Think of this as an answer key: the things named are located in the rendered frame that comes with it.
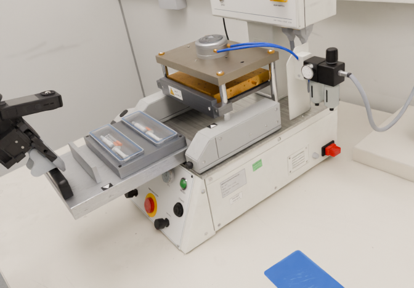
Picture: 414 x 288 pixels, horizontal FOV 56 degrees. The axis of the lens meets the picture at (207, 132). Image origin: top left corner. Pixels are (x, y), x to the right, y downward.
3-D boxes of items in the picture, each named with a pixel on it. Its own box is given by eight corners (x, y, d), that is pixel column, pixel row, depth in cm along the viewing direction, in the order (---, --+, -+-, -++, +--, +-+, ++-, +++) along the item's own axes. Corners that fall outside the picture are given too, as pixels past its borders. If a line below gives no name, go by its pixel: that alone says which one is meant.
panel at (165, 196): (124, 192, 111) (133, 131, 107) (180, 249, 89) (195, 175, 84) (117, 193, 110) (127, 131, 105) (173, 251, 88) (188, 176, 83)
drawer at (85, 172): (152, 127, 105) (145, 101, 101) (198, 157, 89) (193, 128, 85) (45, 177, 92) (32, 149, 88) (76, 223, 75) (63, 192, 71)
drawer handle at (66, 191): (52, 166, 88) (45, 151, 86) (74, 195, 77) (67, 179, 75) (43, 170, 87) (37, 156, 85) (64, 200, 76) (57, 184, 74)
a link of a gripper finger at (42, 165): (46, 186, 81) (14, 158, 75) (68, 166, 82) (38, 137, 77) (50, 192, 79) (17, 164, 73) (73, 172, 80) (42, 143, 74)
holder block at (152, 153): (145, 119, 102) (143, 110, 100) (186, 145, 87) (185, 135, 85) (86, 145, 94) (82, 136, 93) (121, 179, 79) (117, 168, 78)
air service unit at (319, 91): (304, 96, 98) (302, 39, 91) (355, 112, 87) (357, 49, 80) (290, 103, 96) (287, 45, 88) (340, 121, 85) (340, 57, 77)
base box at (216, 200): (257, 119, 137) (252, 74, 129) (347, 159, 110) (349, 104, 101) (122, 191, 113) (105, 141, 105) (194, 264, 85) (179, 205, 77)
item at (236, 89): (219, 68, 111) (214, 36, 106) (275, 86, 95) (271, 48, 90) (169, 90, 103) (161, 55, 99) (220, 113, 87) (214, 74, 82)
